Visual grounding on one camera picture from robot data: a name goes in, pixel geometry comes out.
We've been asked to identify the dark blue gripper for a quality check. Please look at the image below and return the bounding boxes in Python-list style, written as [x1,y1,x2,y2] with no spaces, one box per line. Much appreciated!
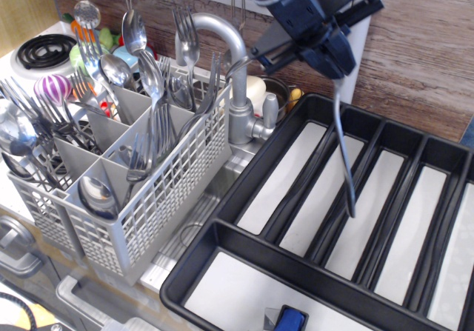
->
[250,0,384,79]

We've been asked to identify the black cutlery tray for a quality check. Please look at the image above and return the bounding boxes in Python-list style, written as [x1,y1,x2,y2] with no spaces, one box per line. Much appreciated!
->
[160,93,473,330]

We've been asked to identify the steel spoon back left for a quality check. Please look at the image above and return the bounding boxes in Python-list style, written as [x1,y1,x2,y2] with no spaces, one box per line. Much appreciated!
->
[100,54,135,90]

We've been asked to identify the grey plastic cutlery basket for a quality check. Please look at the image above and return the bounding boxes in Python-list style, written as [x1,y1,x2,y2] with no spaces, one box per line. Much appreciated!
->
[7,57,233,287]

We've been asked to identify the steel spoon front compartment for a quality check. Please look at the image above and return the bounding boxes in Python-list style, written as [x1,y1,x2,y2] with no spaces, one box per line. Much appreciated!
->
[78,176,119,221]

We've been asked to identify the large steel spoon far left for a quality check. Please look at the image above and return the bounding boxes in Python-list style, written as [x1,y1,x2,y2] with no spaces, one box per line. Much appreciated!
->
[1,98,60,188]

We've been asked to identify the small metal pot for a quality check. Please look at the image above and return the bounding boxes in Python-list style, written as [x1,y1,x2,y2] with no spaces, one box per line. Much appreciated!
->
[261,76,303,123]

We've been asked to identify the silver sink faucet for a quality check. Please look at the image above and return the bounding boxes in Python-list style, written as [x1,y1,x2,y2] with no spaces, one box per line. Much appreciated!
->
[173,10,278,144]

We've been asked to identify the steel fork right back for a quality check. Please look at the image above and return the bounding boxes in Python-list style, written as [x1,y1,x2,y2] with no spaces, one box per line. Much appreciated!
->
[177,53,221,142]

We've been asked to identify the tall steel fork back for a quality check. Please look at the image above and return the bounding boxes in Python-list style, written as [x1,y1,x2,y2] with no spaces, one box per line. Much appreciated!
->
[173,7,200,111]

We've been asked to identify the steel fork front centre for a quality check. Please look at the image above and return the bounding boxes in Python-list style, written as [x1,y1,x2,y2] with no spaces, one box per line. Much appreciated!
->
[122,133,152,207]

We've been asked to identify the steel fork back left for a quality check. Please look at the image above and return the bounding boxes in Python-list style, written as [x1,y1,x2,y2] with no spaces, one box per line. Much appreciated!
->
[75,27,133,124]

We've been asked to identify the hanging steel skimmer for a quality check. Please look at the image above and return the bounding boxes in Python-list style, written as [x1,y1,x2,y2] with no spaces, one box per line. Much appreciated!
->
[73,0,101,30]

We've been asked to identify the purple striped toy egg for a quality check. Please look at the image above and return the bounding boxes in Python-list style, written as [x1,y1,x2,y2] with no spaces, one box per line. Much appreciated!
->
[33,74,73,106]

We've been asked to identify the blue object bottom edge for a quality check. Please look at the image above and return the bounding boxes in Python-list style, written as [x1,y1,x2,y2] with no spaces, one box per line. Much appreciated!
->
[263,304,309,331]

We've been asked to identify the black coil stove burner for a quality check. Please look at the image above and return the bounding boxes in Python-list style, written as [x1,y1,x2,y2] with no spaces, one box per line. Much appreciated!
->
[16,34,77,70]

